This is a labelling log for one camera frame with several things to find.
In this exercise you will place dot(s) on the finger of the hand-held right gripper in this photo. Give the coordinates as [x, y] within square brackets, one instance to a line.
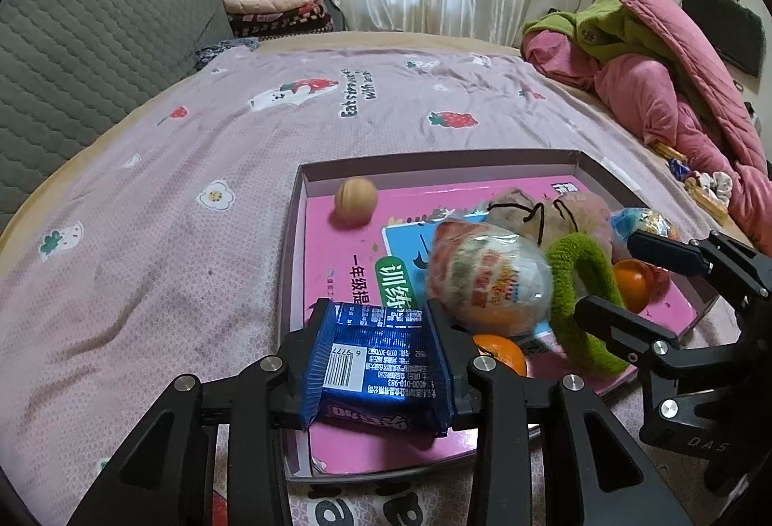
[615, 324]
[663, 251]

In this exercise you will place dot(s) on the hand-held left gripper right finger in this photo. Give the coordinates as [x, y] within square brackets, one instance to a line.
[452, 357]

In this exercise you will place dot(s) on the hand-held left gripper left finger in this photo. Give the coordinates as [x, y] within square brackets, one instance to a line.
[295, 345]

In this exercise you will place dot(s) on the small toy egg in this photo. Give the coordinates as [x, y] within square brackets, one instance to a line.
[645, 221]

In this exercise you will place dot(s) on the orange mandarin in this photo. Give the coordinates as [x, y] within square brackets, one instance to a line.
[633, 285]
[503, 357]

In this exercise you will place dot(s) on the blue snack packet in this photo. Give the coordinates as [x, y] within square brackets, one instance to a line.
[374, 357]

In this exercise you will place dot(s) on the large red toy egg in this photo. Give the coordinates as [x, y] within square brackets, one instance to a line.
[488, 278]

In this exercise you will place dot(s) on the grey cardboard box tray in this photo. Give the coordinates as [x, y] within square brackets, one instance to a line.
[294, 248]

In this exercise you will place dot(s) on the beige mesh pouch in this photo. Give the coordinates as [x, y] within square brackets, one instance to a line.
[518, 209]

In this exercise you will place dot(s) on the walnut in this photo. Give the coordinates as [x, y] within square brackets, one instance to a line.
[356, 203]

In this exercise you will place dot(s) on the yellow biscuit packet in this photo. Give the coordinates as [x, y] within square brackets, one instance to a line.
[708, 200]

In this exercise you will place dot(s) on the blue wrapped candy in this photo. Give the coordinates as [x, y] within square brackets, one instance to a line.
[679, 168]

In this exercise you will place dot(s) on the pink book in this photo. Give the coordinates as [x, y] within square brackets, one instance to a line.
[344, 272]

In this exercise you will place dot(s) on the pink quilt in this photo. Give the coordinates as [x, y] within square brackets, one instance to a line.
[639, 91]

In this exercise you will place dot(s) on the black television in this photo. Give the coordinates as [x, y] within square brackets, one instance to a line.
[724, 28]

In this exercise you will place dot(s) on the green blanket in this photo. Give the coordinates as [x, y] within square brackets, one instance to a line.
[603, 22]

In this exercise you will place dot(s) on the blue-grey patterned cloth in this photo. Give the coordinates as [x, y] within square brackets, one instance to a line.
[226, 52]

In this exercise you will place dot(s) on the dark patterned folded blanket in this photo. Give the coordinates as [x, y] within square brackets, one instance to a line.
[277, 24]

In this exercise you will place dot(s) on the dark cloth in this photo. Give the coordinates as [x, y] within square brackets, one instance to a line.
[329, 10]

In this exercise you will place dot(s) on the pink folded blanket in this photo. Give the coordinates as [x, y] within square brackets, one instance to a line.
[265, 4]

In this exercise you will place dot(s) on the grey quilted headboard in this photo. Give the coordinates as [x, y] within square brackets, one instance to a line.
[90, 37]

